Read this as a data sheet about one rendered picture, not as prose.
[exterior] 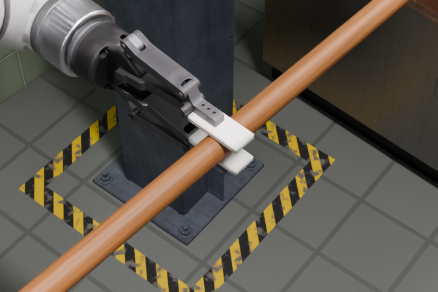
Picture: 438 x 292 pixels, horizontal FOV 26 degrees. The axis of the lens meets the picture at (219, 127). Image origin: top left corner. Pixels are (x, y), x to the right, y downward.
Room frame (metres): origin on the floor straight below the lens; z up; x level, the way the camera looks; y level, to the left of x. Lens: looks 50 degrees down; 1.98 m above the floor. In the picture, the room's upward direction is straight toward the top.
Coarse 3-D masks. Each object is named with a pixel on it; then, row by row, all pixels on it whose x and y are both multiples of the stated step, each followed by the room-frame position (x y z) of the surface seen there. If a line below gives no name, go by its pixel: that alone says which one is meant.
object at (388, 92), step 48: (288, 0) 1.78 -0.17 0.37; (336, 0) 1.69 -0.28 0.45; (432, 0) 1.55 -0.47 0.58; (288, 48) 1.77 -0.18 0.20; (384, 48) 1.59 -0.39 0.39; (432, 48) 1.51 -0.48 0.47; (336, 96) 1.66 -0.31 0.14; (384, 96) 1.57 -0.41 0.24; (432, 96) 1.49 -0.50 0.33; (384, 144) 1.60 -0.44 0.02; (432, 144) 1.47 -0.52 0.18
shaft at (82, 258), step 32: (384, 0) 0.85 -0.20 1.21; (352, 32) 0.80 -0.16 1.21; (320, 64) 0.75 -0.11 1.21; (256, 96) 0.70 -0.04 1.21; (288, 96) 0.70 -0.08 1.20; (256, 128) 0.66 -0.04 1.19; (192, 160) 0.61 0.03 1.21; (160, 192) 0.57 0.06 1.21; (128, 224) 0.53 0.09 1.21; (64, 256) 0.49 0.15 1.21; (96, 256) 0.49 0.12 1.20; (32, 288) 0.46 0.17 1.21; (64, 288) 0.46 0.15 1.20
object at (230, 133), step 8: (192, 112) 0.67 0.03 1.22; (192, 120) 0.66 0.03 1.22; (200, 120) 0.66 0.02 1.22; (224, 120) 0.66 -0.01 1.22; (232, 120) 0.66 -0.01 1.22; (200, 128) 0.65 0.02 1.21; (208, 128) 0.64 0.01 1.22; (216, 128) 0.64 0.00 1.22; (224, 128) 0.64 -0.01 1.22; (232, 128) 0.64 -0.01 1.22; (240, 128) 0.64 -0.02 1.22; (216, 136) 0.63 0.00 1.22; (224, 136) 0.63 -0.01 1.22; (232, 136) 0.63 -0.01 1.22; (240, 136) 0.63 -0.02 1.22; (248, 136) 0.63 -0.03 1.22; (224, 144) 0.62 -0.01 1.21; (232, 144) 0.62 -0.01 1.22; (240, 144) 0.62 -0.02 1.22
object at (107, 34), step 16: (96, 32) 0.77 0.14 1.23; (112, 32) 0.77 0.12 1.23; (80, 48) 0.76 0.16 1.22; (96, 48) 0.75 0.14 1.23; (112, 48) 0.75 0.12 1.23; (80, 64) 0.75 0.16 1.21; (96, 64) 0.74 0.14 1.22; (112, 64) 0.75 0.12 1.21; (128, 64) 0.73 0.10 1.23; (96, 80) 0.74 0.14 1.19; (112, 80) 0.75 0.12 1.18; (144, 96) 0.72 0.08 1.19
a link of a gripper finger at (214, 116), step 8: (192, 80) 0.69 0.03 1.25; (192, 88) 0.68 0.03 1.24; (192, 96) 0.67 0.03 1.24; (200, 96) 0.68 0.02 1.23; (192, 104) 0.67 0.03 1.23; (200, 104) 0.67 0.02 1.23; (208, 104) 0.67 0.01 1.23; (200, 112) 0.66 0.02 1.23; (208, 112) 0.66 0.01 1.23; (216, 112) 0.66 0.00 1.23; (208, 120) 0.65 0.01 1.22; (216, 120) 0.65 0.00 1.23
